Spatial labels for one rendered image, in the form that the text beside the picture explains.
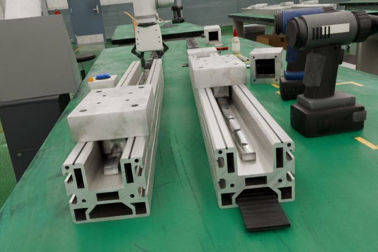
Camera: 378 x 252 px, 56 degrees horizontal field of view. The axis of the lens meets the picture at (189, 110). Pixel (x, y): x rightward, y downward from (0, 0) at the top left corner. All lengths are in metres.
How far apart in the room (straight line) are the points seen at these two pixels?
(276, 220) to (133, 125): 0.23
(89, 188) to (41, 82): 0.84
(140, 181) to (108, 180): 0.05
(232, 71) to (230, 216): 0.36
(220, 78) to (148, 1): 0.68
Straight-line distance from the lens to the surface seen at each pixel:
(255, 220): 0.44
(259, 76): 1.13
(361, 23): 0.70
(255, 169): 0.48
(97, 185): 0.49
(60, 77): 1.27
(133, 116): 0.50
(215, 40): 2.19
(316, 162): 0.60
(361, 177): 0.57
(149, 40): 1.38
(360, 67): 2.86
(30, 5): 1.40
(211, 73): 0.74
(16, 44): 1.28
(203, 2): 12.37
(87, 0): 12.18
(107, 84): 1.09
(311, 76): 0.69
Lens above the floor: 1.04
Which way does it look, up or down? 17 degrees down
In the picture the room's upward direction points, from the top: 6 degrees counter-clockwise
